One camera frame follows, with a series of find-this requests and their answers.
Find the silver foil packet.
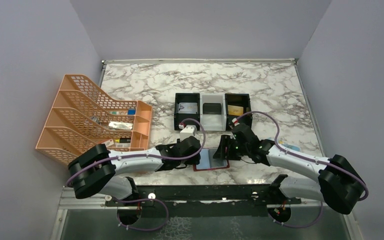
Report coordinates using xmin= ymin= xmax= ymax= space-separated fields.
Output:
xmin=108 ymin=121 xmax=133 ymax=131

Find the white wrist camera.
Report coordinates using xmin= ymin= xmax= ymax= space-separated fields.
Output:
xmin=230 ymin=117 xmax=241 ymax=129
xmin=178 ymin=123 xmax=197 ymax=141

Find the black bin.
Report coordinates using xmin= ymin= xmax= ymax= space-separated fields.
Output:
xmin=224 ymin=93 xmax=252 ymax=131
xmin=173 ymin=93 xmax=200 ymax=131

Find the yellow black marker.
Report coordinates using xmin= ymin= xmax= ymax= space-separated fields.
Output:
xmin=114 ymin=138 xmax=131 ymax=143

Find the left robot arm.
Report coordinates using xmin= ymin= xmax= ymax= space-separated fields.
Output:
xmin=66 ymin=136 xmax=203 ymax=200

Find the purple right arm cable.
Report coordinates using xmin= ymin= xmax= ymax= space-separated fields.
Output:
xmin=235 ymin=110 xmax=369 ymax=230

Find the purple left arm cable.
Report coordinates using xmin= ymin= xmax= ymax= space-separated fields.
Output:
xmin=66 ymin=118 xmax=207 ymax=188

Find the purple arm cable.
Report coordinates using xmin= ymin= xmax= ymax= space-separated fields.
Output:
xmin=66 ymin=118 xmax=207 ymax=188
xmin=235 ymin=110 xmax=369 ymax=230

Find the black card in bin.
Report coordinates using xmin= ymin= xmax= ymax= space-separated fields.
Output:
xmin=202 ymin=102 xmax=223 ymax=115

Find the red card holder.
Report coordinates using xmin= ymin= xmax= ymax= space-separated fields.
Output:
xmin=193 ymin=147 xmax=230 ymax=172

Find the right black bin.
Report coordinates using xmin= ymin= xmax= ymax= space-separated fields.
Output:
xmin=224 ymin=93 xmax=252 ymax=131

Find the left black bin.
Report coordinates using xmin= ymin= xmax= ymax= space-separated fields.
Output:
xmin=173 ymin=93 xmax=200 ymax=131

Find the white middle bin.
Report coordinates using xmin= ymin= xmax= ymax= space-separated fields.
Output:
xmin=199 ymin=93 xmax=227 ymax=132

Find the orange plastic file organizer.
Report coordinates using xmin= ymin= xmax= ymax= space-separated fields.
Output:
xmin=35 ymin=74 xmax=153 ymax=165

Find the gold card in bin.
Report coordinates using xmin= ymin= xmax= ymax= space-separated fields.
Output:
xmin=227 ymin=105 xmax=244 ymax=116

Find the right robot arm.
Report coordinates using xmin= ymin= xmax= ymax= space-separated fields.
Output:
xmin=213 ymin=124 xmax=365 ymax=215

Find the silver card in bin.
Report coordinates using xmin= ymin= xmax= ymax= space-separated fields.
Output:
xmin=177 ymin=102 xmax=198 ymax=114

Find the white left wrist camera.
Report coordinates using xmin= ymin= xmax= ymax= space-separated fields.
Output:
xmin=178 ymin=123 xmax=197 ymax=141

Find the blue plastic packaged item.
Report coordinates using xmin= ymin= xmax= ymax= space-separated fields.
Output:
xmin=275 ymin=138 xmax=301 ymax=152

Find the black mounting rail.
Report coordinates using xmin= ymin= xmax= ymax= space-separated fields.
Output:
xmin=105 ymin=184 xmax=301 ymax=218

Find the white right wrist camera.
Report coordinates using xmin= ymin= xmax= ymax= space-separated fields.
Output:
xmin=230 ymin=117 xmax=241 ymax=129

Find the blue item in organizer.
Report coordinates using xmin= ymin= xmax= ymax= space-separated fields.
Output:
xmin=127 ymin=109 xmax=136 ymax=115

